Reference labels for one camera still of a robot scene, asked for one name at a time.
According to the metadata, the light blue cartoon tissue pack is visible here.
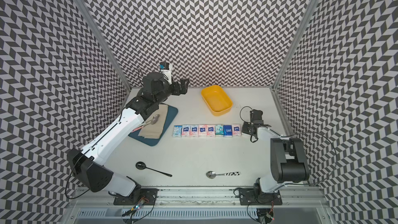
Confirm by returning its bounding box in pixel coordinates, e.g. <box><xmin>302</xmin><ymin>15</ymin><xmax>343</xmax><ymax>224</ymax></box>
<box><xmin>172</xmin><ymin>125</ymin><xmax>182</xmax><ymax>138</ymax></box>

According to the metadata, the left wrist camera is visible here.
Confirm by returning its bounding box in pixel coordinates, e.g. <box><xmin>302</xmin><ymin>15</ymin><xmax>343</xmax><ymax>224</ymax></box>
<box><xmin>159</xmin><ymin>62</ymin><xmax>173</xmax><ymax>85</ymax></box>

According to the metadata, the black plastic spoon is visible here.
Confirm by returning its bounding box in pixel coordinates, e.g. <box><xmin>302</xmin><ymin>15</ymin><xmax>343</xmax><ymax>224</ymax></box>
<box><xmin>135</xmin><ymin>161</ymin><xmax>173</xmax><ymax>177</ymax></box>

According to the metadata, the metal spoon patterned handle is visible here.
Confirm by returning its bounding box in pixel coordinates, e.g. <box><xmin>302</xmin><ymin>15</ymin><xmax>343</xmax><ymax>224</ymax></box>
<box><xmin>206</xmin><ymin>171</ymin><xmax>240</xmax><ymax>179</ymax></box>

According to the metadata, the teal plastic tray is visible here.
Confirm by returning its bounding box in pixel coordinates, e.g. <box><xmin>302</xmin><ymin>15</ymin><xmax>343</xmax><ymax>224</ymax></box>
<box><xmin>129</xmin><ymin>105</ymin><xmax>178</xmax><ymax>147</ymax></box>

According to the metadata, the yellow plastic storage box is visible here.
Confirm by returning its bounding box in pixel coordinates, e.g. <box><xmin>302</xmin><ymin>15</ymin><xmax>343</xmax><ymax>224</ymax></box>
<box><xmin>201</xmin><ymin>85</ymin><xmax>233</xmax><ymax>116</ymax></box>

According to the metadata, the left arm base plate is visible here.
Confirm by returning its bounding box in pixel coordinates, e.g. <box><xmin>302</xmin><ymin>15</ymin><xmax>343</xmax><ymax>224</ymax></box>
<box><xmin>114</xmin><ymin>188</ymin><xmax>159</xmax><ymax>206</ymax></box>

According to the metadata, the beige linen cloth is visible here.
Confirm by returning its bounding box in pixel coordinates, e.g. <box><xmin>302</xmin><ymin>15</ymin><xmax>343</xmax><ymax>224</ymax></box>
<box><xmin>138</xmin><ymin>104</ymin><xmax>169</xmax><ymax>139</ymax></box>

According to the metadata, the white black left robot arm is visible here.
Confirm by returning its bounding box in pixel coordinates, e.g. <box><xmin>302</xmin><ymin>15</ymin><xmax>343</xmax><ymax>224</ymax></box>
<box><xmin>67</xmin><ymin>72</ymin><xmax>190</xmax><ymax>198</ymax></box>

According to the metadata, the mint green tissue pack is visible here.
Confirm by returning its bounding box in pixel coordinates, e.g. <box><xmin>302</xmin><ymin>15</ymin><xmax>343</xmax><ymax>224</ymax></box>
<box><xmin>215</xmin><ymin>124</ymin><xmax>224</xmax><ymax>136</ymax></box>

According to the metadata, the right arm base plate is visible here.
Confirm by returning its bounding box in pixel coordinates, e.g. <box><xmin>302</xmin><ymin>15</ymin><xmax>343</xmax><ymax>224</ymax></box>
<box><xmin>234</xmin><ymin>188</ymin><xmax>283</xmax><ymax>206</ymax></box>

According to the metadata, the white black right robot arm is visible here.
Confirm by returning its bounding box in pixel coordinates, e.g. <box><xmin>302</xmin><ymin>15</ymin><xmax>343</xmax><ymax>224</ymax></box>
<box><xmin>241</xmin><ymin>108</ymin><xmax>310</xmax><ymax>195</ymax></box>

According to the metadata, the dark blue Tempo tissue pack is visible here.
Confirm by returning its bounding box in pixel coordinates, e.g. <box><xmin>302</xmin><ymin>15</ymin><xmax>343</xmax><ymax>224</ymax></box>
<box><xmin>223</xmin><ymin>125</ymin><xmax>233</xmax><ymax>138</ymax></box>

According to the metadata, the aluminium front rail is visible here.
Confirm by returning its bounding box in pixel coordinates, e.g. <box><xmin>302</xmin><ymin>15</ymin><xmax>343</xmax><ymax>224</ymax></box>
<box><xmin>66</xmin><ymin>186</ymin><xmax>330</xmax><ymax>209</ymax></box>

